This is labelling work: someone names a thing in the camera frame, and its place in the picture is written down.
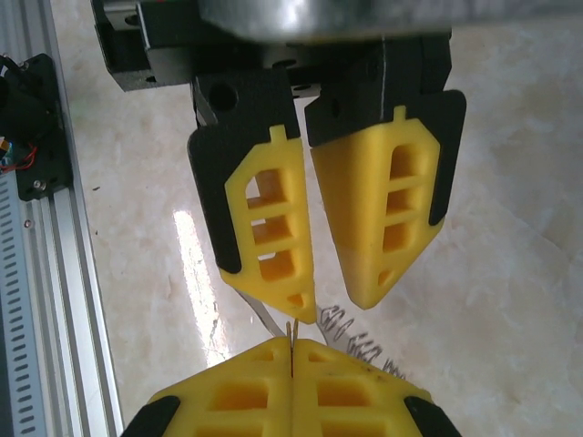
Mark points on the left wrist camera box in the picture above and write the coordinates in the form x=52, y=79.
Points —
x=319, y=18

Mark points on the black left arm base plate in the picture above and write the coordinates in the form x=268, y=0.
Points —
x=45, y=136

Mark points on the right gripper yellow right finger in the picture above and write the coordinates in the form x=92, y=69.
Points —
x=346, y=371

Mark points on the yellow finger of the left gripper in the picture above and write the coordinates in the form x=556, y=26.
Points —
x=355, y=205
x=255, y=104

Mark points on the aluminium mounting rail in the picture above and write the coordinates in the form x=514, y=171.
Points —
x=68, y=273

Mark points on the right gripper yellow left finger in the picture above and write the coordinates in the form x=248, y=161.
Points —
x=246, y=371

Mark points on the large metal keyring band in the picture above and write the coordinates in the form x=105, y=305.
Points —
x=266, y=317

